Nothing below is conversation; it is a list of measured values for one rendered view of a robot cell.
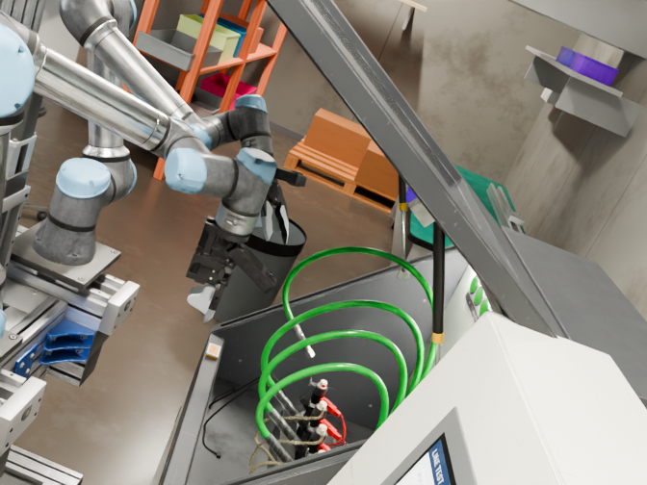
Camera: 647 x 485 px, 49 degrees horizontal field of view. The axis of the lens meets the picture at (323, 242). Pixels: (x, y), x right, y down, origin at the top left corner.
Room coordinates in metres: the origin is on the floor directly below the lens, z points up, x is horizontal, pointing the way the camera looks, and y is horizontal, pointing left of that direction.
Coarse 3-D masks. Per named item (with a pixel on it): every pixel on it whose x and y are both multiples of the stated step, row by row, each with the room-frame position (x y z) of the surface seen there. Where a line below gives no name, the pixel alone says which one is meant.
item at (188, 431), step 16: (208, 368) 1.49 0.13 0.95; (192, 384) 1.53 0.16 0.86; (208, 384) 1.43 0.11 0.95; (192, 400) 1.35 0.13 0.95; (208, 400) 1.37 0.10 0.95; (192, 416) 1.30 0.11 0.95; (176, 432) 1.34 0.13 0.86; (192, 432) 1.25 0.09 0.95; (176, 448) 1.18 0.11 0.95; (192, 448) 1.20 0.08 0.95; (176, 464) 1.14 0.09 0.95; (192, 464) 1.16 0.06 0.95; (160, 480) 1.22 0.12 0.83; (176, 480) 1.10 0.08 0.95
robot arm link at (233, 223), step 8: (224, 208) 1.22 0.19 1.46; (216, 216) 1.24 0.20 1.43; (224, 216) 1.22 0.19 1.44; (232, 216) 1.22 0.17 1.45; (240, 216) 1.22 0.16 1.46; (224, 224) 1.22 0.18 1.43; (232, 224) 1.22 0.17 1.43; (240, 224) 1.22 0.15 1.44; (248, 224) 1.23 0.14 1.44; (232, 232) 1.22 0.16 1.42; (240, 232) 1.22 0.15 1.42; (248, 232) 1.24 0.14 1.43
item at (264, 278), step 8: (232, 248) 1.24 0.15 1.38; (240, 248) 1.24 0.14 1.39; (232, 256) 1.23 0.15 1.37; (240, 256) 1.23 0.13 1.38; (248, 256) 1.25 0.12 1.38; (240, 264) 1.23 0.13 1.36; (248, 264) 1.23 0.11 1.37; (256, 264) 1.25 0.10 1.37; (248, 272) 1.24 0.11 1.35; (256, 272) 1.24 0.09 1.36; (264, 272) 1.25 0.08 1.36; (256, 280) 1.24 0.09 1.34; (264, 280) 1.24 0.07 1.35; (272, 280) 1.25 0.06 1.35; (264, 288) 1.24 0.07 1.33; (272, 288) 1.24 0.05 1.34
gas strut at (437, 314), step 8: (440, 232) 1.04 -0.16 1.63; (440, 240) 1.04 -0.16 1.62; (440, 248) 1.04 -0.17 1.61; (440, 256) 1.04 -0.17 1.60; (440, 264) 1.05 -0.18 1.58; (440, 272) 1.05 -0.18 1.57; (440, 280) 1.05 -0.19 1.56; (440, 288) 1.05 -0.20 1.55; (432, 296) 1.06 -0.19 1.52; (440, 296) 1.05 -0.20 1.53; (432, 304) 1.06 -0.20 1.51; (440, 304) 1.05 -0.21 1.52; (432, 312) 1.06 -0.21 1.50; (440, 312) 1.06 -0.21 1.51; (432, 320) 1.06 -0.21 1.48; (440, 320) 1.06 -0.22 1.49; (432, 328) 1.07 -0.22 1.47; (440, 328) 1.06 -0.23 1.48; (432, 336) 1.06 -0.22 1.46; (440, 336) 1.06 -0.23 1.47; (440, 344) 1.07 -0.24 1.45
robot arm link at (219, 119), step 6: (222, 114) 1.69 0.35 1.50; (228, 114) 1.68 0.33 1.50; (210, 120) 1.63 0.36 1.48; (216, 120) 1.65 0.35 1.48; (222, 120) 1.67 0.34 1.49; (228, 120) 1.67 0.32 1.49; (222, 126) 1.66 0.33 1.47; (228, 126) 1.66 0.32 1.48; (222, 132) 1.65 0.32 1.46; (228, 132) 1.66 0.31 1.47; (222, 138) 1.65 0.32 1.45; (228, 138) 1.67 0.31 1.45; (234, 138) 1.67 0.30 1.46
